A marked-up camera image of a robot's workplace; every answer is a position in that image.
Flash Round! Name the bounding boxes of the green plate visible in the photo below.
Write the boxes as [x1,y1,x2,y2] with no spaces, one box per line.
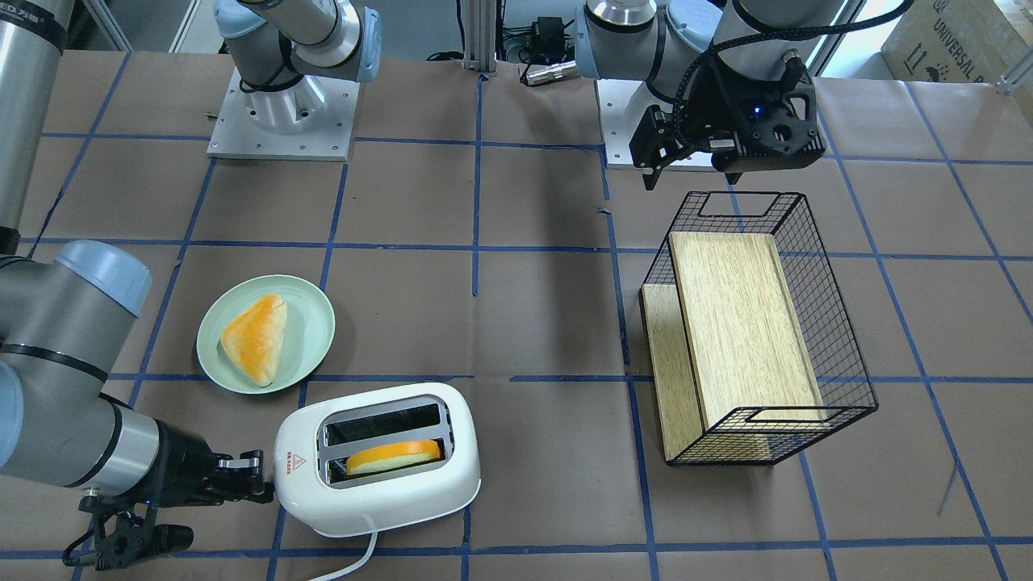
[195,274,336,395]

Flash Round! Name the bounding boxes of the toast slice in toaster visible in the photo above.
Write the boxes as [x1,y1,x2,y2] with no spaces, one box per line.
[345,439,444,478]

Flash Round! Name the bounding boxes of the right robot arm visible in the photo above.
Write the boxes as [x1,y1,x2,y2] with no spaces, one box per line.
[2,1,273,511]

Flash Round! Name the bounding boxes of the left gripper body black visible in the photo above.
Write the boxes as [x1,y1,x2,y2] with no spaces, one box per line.
[686,49,826,185]

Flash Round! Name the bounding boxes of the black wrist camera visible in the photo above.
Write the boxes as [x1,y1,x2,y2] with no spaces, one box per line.
[61,495,194,571]

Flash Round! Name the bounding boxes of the wooden shelf board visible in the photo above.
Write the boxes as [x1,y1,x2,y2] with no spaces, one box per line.
[641,232,831,466]

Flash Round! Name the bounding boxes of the triangular bread on plate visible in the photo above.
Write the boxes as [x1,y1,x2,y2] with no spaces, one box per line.
[219,294,289,387]

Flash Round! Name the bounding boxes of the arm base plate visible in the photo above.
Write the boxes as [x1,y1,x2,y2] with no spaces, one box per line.
[596,78,727,170]
[207,71,362,161]

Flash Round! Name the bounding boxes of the black wire basket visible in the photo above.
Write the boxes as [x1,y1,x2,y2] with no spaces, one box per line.
[641,191,878,466]

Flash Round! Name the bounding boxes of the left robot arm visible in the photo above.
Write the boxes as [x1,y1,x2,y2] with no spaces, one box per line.
[575,1,842,189]

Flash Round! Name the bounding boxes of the aluminium frame post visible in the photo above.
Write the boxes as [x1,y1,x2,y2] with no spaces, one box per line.
[460,1,500,77]

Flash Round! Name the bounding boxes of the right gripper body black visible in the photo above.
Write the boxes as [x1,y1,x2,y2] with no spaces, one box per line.
[157,420,223,508]

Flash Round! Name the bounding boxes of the white toaster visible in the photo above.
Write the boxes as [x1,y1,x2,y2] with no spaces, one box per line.
[274,383,481,537]

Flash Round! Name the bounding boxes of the cardboard box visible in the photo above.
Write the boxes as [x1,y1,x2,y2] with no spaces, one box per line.
[881,1,1032,82]

